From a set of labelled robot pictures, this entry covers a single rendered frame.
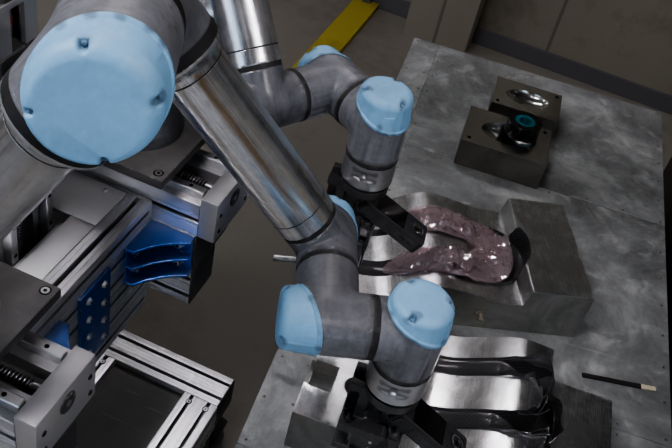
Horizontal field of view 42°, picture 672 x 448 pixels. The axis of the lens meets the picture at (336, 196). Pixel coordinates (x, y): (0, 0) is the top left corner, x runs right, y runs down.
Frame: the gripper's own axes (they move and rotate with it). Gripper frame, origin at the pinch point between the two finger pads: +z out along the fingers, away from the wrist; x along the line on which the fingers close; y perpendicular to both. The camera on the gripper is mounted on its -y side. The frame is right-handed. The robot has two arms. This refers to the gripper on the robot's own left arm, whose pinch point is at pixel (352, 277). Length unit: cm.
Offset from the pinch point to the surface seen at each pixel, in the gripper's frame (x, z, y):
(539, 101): -96, 16, -27
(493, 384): 3.8, 8.9, -26.3
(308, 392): 14.8, 12.0, 0.9
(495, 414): 9.4, 9.0, -27.4
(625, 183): -80, 21, -52
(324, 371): 8.1, 14.2, -0.2
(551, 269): -28.7, 10.0, -33.6
